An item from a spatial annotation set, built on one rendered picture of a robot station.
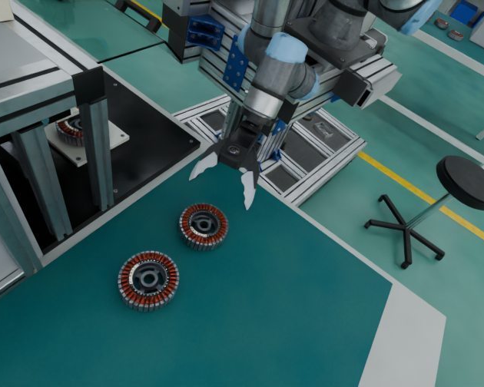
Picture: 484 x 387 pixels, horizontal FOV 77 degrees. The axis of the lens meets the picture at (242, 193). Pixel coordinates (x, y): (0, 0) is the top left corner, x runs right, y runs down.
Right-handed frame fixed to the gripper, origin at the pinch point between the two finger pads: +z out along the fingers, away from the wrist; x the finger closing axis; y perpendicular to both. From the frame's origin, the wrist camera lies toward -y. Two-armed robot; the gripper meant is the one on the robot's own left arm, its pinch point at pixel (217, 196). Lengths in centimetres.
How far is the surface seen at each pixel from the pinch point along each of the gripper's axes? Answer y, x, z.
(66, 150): -1.2, 36.1, 6.5
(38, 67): -29.2, 22.8, -15.8
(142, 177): 2.8, 18.5, 5.6
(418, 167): 206, -116, -22
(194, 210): -0.1, 3.3, 5.6
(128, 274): -17.0, 6.9, 15.5
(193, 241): -6.2, -0.2, 9.3
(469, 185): 101, -99, -27
